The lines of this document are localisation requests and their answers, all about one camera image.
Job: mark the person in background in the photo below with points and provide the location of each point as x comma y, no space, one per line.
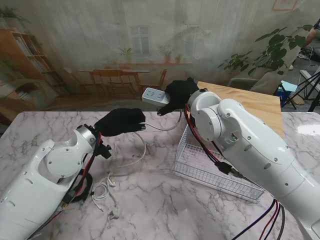
313,35

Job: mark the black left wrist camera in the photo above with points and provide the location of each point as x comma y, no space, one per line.
105,150

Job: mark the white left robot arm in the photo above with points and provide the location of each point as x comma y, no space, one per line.
37,187

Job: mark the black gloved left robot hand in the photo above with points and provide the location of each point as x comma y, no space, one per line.
120,122

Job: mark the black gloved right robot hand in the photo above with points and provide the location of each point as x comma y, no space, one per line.
180,92

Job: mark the printed cafe scene backdrop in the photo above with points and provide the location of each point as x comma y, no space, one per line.
100,50

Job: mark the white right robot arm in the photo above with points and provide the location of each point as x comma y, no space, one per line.
250,145

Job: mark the white mesh drawer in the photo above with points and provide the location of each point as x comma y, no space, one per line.
195,160

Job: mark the black tripod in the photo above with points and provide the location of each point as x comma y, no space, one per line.
314,101

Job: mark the blue storage crate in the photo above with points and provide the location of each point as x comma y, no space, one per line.
282,95

